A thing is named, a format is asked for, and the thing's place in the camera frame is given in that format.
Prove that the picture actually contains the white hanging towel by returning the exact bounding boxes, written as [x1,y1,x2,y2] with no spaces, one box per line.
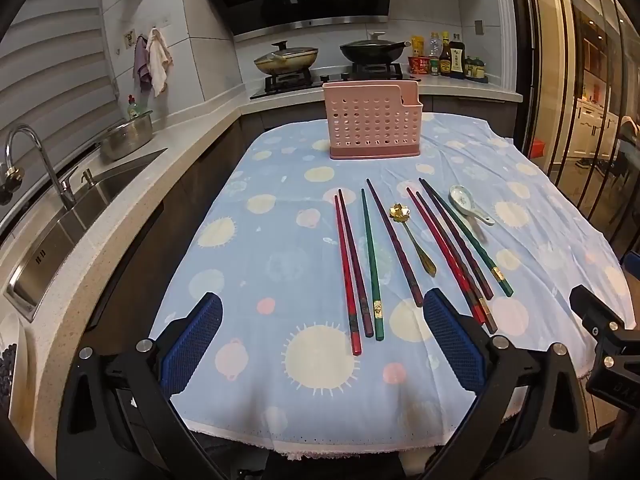
[146,28,174,98]

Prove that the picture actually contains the glass sliding door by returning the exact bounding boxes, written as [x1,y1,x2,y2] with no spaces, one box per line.
[505,0,640,261]

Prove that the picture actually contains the white ceramic spoon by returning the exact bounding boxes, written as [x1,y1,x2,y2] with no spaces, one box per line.
[448,185,496,227]

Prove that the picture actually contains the dark brown chopstick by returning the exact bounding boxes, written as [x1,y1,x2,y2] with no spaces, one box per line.
[416,191,498,335]

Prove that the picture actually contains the stainless steel sink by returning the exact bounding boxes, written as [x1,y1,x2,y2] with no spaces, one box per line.
[4,147,168,323]

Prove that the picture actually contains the dark purple chopstick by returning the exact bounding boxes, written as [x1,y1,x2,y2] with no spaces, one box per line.
[419,178,495,302]
[338,188,375,339]

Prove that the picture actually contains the yellow pan with lid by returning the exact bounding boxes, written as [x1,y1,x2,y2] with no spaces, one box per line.
[253,40,319,76]

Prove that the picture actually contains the black gas stove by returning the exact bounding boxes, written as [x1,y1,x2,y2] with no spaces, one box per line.
[249,62,423,100]

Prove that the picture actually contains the black soy sauce bottle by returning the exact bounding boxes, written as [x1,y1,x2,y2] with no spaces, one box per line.
[448,33,467,79]

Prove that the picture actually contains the purple hanging towel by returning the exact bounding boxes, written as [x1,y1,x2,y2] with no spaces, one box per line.
[132,35,153,92]

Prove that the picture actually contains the chrome faucet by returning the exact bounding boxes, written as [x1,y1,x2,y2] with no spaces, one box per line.
[4,125,77,211]

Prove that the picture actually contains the black wok with lid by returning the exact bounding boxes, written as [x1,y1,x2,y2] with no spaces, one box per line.
[340,32,405,66]

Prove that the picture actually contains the pink perforated utensil holder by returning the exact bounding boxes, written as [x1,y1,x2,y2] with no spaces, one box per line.
[322,80,422,162]

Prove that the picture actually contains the blue dotted tablecloth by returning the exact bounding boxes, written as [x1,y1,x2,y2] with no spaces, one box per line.
[149,112,635,456]

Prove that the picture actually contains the white cabinet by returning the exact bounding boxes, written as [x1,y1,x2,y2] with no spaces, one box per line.
[575,99,622,161]

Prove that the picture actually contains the gold flower spoon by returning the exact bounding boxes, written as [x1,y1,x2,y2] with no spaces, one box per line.
[390,202,437,277]

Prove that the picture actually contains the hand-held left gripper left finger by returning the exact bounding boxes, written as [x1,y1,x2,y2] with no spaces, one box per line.
[55,292,226,480]

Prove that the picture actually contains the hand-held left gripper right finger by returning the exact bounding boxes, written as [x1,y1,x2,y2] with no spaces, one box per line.
[420,289,591,480]

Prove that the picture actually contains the dark red chopstick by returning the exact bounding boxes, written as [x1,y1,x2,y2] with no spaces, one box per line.
[366,178,425,308]

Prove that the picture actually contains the white window blinds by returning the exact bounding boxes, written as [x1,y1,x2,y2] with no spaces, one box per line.
[0,0,121,221]

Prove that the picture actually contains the green chopstick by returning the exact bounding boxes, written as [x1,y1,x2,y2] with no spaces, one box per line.
[360,188,385,341]
[424,182,514,297]

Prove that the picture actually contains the stainless steel pot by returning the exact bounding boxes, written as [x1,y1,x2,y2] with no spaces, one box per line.
[97,110,154,162]

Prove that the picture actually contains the white tray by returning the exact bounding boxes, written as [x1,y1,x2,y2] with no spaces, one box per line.
[0,312,31,423]

